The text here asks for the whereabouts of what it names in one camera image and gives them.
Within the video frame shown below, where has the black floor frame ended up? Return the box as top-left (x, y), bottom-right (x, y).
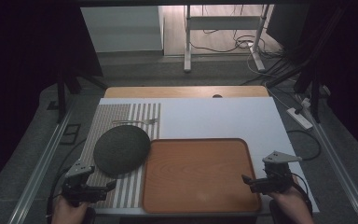
top-left (59, 123), bottom-right (82, 146)

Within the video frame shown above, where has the white board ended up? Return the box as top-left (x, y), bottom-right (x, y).
top-left (94, 96), bottom-right (321, 217)

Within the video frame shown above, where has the aluminium rail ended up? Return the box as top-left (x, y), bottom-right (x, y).
top-left (7, 102), bottom-right (76, 224)
top-left (297, 95), bottom-right (358, 224)

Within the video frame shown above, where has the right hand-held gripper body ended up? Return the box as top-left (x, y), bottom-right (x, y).
top-left (260, 150), bottom-right (303, 195)

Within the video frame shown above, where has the white power strip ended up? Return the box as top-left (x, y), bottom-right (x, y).
top-left (285, 106), bottom-right (314, 131)

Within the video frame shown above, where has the tangle of floor cables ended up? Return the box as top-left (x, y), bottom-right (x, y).
top-left (188, 29), bottom-right (282, 60)

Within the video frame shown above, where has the black metal stand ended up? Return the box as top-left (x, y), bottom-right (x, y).
top-left (55, 60), bottom-right (109, 124)
top-left (265, 5), bottom-right (350, 123)

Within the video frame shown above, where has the striped placemat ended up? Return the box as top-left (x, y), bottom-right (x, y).
top-left (79, 103), bottom-right (162, 210)

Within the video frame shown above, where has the metal fork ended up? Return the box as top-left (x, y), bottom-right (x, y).
top-left (111, 118), bottom-right (158, 126)

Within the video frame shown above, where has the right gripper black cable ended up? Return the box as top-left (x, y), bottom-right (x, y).
top-left (291, 180), bottom-right (314, 217)

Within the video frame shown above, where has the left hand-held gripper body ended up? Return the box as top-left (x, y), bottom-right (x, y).
top-left (61, 159), bottom-right (95, 208)

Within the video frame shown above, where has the black looped cable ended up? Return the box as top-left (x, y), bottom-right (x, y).
top-left (286, 129), bottom-right (322, 161)

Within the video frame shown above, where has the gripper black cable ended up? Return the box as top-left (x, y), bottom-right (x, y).
top-left (291, 180), bottom-right (314, 217)
top-left (46, 137), bottom-right (88, 219)

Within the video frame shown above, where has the dark round plate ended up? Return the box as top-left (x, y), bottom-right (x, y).
top-left (92, 124), bottom-right (152, 176)

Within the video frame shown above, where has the white desk frame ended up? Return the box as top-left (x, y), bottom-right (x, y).
top-left (183, 4), bottom-right (272, 75)

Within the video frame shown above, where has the wooden tray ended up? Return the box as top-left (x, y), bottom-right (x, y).
top-left (141, 137), bottom-right (262, 216)

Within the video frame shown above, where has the white cabinet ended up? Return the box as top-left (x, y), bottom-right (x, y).
top-left (80, 6), bottom-right (165, 53)

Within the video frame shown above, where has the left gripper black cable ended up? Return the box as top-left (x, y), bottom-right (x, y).
top-left (46, 137), bottom-right (88, 219)

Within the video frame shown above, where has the person's right hand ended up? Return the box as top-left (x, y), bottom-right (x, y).
top-left (268, 186), bottom-right (315, 224)

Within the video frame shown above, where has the dark cabinet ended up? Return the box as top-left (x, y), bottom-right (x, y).
top-left (265, 4), bottom-right (312, 49)

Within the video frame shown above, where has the person's left hand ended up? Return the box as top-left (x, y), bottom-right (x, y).
top-left (51, 195), bottom-right (90, 224)

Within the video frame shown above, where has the wooden table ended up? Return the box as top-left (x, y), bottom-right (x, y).
top-left (103, 85), bottom-right (270, 99)

